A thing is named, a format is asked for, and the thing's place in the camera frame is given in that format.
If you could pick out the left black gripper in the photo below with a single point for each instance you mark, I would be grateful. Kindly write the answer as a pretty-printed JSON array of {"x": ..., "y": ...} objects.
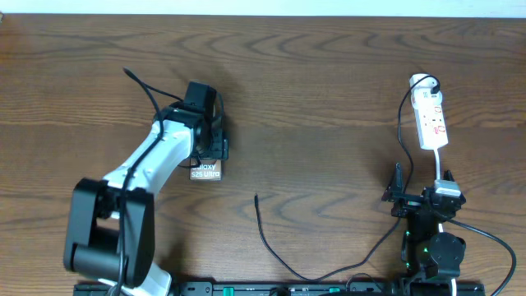
[{"x": 221, "y": 150}]

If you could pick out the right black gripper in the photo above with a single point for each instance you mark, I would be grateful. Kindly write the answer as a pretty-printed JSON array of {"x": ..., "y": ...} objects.
[{"x": 394, "y": 191}]

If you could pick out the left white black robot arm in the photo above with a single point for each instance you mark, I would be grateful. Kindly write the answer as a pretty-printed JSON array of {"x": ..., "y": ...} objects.
[{"x": 111, "y": 224}]

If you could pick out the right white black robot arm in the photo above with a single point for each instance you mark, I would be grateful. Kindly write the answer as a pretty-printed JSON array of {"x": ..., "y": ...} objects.
[{"x": 432, "y": 255}]

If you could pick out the white power strip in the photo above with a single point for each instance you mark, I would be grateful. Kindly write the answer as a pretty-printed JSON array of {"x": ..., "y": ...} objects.
[{"x": 426, "y": 99}]

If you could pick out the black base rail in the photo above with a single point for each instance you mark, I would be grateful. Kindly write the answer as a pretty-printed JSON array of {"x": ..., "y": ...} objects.
[{"x": 361, "y": 287}]

